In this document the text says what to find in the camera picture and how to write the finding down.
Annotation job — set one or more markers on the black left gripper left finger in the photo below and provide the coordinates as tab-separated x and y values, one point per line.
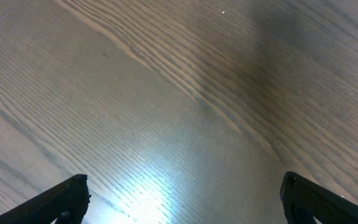
67	202

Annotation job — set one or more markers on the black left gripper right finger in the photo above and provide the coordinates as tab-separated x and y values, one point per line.
307	202

